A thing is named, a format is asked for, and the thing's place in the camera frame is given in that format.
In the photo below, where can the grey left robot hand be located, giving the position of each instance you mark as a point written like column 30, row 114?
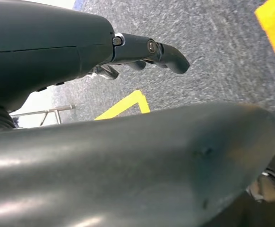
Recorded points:
column 104, row 172

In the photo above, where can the stainless steel workbench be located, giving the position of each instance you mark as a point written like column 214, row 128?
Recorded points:
column 57, row 109

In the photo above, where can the robot body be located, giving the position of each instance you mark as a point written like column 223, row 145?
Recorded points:
column 265, row 206

